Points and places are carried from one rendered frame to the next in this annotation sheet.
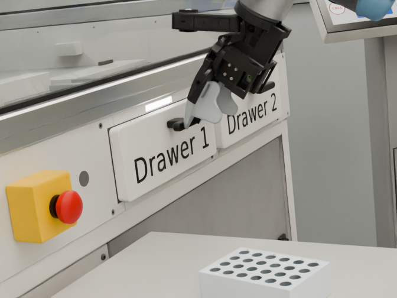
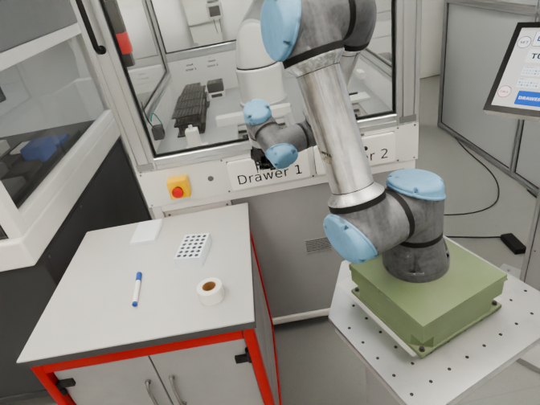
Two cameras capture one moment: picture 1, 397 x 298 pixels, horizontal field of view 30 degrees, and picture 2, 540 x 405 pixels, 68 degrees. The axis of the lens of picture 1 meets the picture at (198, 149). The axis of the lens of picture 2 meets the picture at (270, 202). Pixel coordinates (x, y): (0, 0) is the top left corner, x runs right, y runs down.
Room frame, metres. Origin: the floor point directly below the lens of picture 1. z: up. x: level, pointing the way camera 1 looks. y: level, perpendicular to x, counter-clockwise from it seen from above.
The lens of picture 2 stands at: (0.53, -1.10, 1.53)
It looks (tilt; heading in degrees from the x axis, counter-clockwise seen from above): 31 degrees down; 62
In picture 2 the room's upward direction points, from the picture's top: 11 degrees counter-clockwise
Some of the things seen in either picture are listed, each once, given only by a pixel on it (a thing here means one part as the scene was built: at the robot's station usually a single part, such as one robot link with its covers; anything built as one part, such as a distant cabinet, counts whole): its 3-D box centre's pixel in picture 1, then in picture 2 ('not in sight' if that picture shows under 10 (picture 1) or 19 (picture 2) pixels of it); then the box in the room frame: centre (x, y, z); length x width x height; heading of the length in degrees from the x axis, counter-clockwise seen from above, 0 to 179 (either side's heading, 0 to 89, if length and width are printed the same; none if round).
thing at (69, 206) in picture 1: (65, 206); (177, 192); (0.85, 0.17, 0.88); 0.04 x 0.03 x 0.04; 151
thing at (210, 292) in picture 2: not in sight; (210, 291); (0.74, -0.27, 0.78); 0.07 x 0.07 x 0.04
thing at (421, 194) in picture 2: not in sight; (412, 202); (1.14, -0.61, 1.03); 0.13 x 0.12 x 0.14; 175
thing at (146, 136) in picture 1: (168, 142); (268, 169); (1.16, 0.05, 0.87); 0.29 x 0.02 x 0.11; 151
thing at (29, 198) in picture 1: (44, 205); (178, 187); (0.87, 0.19, 0.88); 0.07 x 0.05 x 0.07; 151
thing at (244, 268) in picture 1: (264, 282); (193, 250); (0.79, -0.06, 0.78); 0.12 x 0.08 x 0.04; 49
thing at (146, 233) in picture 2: not in sight; (146, 232); (0.71, 0.18, 0.77); 0.13 x 0.09 x 0.02; 57
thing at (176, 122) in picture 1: (180, 122); not in sight; (1.15, 0.02, 0.91); 0.07 x 0.04 x 0.01; 151
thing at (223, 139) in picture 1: (248, 104); (354, 153); (1.44, -0.11, 0.87); 0.29 x 0.02 x 0.11; 151
